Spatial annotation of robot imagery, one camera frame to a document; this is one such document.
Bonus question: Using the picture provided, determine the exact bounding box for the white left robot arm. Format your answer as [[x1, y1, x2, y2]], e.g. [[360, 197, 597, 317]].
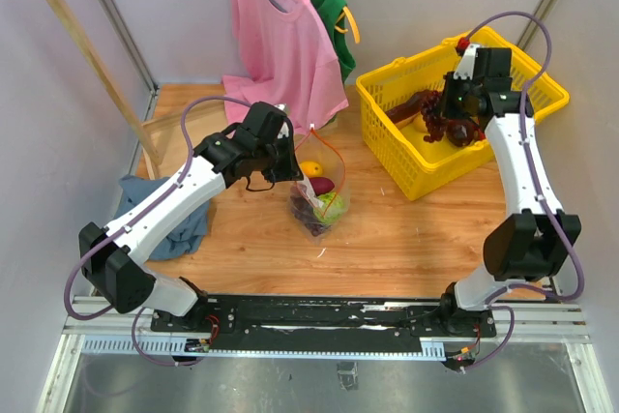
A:
[[72, 102, 304, 332]]

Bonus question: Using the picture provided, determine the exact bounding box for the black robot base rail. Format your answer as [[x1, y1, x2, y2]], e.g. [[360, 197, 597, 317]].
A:
[[150, 294, 496, 356]]

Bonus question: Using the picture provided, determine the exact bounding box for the green custard apple toy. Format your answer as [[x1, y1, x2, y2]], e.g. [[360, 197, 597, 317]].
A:
[[313, 192, 348, 225]]

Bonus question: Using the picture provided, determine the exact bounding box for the yellow plastic basket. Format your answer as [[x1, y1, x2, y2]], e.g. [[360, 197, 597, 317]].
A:
[[356, 26, 570, 200]]

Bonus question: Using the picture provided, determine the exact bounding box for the dark purple eggplant toy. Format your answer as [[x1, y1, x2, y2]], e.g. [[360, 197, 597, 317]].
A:
[[309, 177, 335, 195]]

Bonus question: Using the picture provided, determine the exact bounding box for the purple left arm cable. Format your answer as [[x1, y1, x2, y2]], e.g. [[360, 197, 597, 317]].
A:
[[63, 95, 262, 369]]

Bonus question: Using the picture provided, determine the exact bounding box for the pink t-shirt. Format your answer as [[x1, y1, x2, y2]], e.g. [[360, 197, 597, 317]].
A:
[[222, 0, 348, 133]]

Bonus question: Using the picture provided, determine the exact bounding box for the yellow round fruit toy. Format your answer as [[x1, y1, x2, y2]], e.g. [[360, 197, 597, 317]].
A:
[[411, 114, 427, 133]]

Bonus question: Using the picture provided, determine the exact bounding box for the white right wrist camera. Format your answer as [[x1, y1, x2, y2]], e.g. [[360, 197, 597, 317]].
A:
[[454, 37, 480, 80]]

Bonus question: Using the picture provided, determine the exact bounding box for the orange yellow mango toy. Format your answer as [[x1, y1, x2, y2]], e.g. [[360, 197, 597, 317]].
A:
[[300, 161, 324, 178]]

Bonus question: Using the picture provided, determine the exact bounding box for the dark purple grape bunch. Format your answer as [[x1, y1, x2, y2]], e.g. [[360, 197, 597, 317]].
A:
[[289, 195, 330, 237]]

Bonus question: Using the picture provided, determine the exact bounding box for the blue cloth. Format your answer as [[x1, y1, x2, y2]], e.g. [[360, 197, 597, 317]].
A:
[[113, 175, 210, 261]]

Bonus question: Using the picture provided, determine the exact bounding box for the clear zip top bag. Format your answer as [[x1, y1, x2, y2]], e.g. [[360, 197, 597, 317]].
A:
[[288, 127, 350, 244]]

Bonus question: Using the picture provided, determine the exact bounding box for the green t-shirt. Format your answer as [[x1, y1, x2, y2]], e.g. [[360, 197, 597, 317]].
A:
[[310, 0, 356, 81]]

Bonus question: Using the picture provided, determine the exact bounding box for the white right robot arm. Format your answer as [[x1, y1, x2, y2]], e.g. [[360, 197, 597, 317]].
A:
[[437, 42, 581, 336]]

